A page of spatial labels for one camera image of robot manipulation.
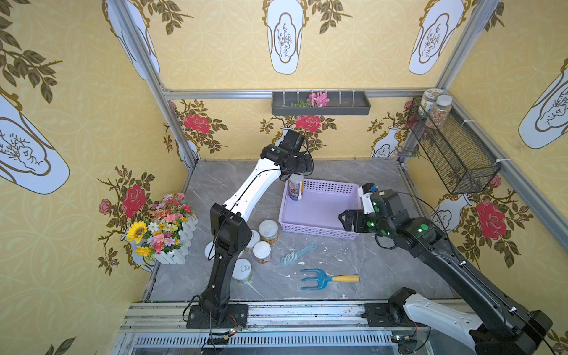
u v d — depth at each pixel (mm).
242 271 793
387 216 543
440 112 798
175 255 795
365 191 658
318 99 878
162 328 737
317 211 995
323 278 817
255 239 875
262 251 818
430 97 849
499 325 390
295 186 967
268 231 857
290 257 857
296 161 778
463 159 819
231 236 585
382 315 726
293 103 878
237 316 734
